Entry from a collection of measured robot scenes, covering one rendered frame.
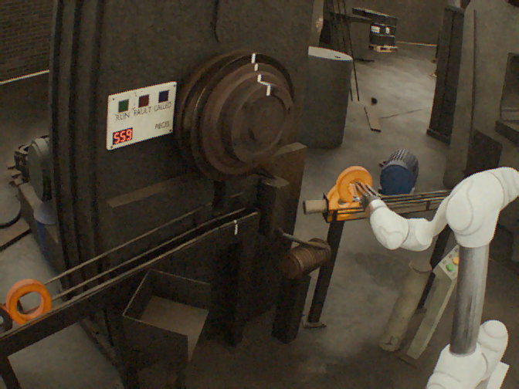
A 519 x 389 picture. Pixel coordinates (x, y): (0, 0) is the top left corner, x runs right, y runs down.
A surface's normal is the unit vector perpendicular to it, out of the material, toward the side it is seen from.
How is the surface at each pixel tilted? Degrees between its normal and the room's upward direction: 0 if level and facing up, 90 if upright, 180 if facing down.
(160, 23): 90
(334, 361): 0
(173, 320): 5
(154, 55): 90
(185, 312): 5
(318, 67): 90
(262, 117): 90
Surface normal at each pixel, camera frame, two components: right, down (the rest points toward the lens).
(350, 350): 0.11, -0.88
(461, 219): -0.83, 0.14
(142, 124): 0.69, 0.40
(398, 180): -0.43, 0.37
